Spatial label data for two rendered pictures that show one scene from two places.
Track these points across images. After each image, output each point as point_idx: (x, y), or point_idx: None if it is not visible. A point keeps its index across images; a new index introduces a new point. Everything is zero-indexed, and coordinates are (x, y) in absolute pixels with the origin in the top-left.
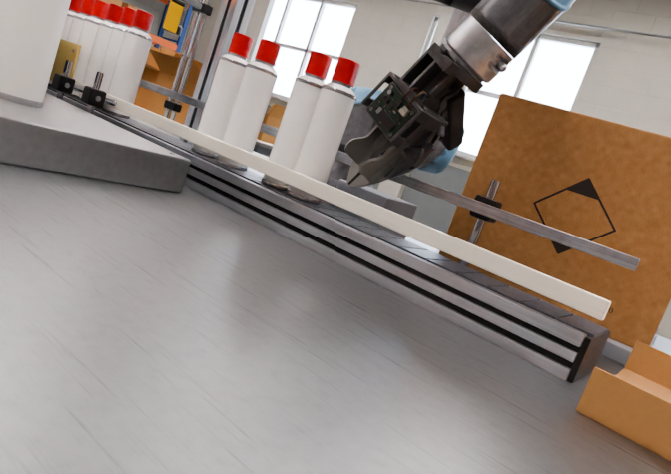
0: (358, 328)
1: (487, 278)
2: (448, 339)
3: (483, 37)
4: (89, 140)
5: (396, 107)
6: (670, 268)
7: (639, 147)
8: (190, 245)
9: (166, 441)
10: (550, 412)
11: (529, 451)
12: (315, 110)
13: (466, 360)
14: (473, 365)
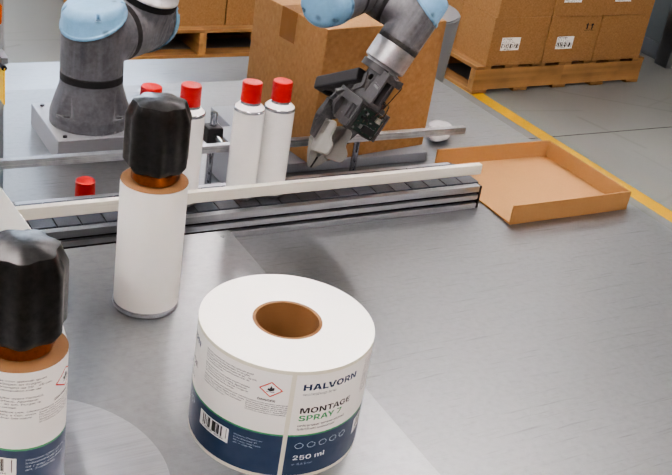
0: (470, 260)
1: None
2: (454, 230)
3: (410, 59)
4: None
5: (373, 121)
6: (427, 95)
7: None
8: (394, 286)
9: (593, 330)
10: (518, 235)
11: (555, 259)
12: (276, 131)
13: (479, 236)
14: (483, 236)
